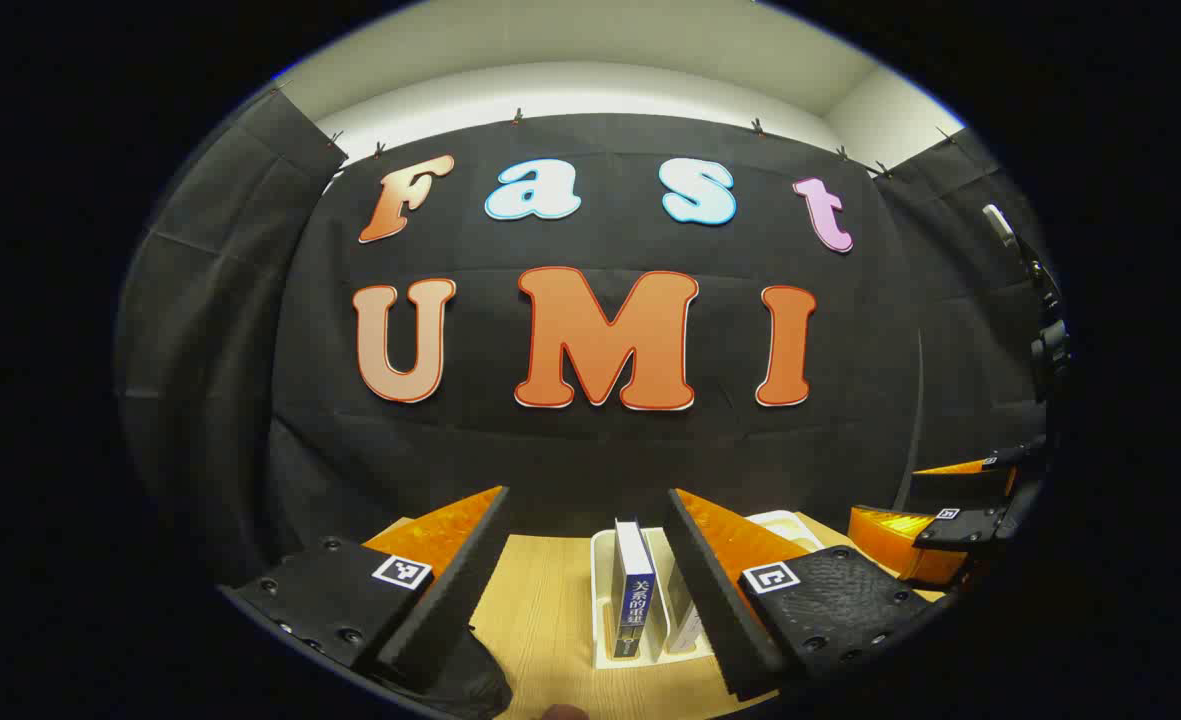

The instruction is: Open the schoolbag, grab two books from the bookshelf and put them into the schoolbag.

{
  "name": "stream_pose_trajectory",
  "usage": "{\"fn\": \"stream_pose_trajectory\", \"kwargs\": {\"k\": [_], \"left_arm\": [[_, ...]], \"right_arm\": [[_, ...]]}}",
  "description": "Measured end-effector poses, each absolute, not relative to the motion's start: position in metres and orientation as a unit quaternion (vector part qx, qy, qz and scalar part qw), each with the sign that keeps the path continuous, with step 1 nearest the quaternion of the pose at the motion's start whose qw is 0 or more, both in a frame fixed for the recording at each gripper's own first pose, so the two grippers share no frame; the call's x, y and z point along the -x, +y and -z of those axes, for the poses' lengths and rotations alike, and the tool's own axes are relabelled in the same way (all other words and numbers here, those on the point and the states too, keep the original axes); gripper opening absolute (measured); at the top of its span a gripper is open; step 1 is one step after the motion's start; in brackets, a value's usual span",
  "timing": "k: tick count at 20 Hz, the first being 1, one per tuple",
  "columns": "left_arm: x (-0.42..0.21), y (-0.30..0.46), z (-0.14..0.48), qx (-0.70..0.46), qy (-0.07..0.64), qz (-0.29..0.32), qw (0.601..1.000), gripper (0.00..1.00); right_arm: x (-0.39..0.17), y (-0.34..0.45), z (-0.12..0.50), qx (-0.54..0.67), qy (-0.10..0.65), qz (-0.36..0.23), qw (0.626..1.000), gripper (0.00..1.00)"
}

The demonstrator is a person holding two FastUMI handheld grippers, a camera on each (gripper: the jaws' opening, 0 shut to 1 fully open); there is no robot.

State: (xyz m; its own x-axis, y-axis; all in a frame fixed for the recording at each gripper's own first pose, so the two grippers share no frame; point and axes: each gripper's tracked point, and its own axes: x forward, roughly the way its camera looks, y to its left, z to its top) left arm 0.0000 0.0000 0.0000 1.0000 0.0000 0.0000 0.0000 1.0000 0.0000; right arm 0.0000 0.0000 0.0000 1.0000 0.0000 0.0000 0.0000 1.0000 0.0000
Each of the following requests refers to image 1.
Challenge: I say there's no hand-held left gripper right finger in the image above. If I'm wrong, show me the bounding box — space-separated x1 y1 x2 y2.
665 488 941 703

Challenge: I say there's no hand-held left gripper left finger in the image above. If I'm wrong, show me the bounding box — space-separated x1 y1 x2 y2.
220 486 511 696

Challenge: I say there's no white book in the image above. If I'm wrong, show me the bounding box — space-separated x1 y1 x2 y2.
665 560 707 656

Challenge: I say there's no blue book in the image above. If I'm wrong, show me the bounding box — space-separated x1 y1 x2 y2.
612 519 658 661

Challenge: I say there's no black schoolbag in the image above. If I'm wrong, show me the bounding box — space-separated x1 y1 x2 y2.
390 628 514 720

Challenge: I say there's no white bookshelf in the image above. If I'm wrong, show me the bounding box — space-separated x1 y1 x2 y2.
590 510 826 671

